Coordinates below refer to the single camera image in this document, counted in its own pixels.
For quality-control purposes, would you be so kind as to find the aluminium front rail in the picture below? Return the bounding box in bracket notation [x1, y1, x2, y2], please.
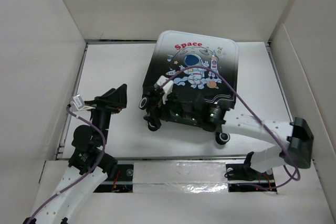
[52, 154, 307, 163]

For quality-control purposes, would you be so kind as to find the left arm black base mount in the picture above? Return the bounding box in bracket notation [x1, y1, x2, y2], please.
[94, 164, 134, 193]

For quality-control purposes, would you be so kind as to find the black white space-print suitcase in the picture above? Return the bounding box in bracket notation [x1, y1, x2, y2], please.
[138, 30, 239, 145]

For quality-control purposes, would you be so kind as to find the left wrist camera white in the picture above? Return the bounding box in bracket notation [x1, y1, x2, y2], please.
[70, 94, 92, 112]

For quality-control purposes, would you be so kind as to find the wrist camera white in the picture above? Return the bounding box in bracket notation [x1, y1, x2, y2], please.
[154, 76, 174, 104]
[70, 94, 92, 112]

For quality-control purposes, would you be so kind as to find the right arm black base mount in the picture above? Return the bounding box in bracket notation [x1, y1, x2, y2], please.
[224, 164, 277, 193]

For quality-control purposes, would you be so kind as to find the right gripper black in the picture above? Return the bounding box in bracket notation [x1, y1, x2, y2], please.
[143, 89, 199, 129]

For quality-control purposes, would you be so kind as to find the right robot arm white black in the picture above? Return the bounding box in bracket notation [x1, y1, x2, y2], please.
[139, 89, 314, 178]

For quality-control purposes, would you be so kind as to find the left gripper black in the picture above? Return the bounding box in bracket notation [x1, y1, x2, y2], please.
[85, 83, 127, 144]

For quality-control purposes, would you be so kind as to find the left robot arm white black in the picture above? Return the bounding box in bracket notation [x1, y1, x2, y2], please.
[24, 84, 127, 223]

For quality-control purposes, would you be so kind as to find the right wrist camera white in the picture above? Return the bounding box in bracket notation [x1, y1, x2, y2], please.
[154, 76, 174, 104]

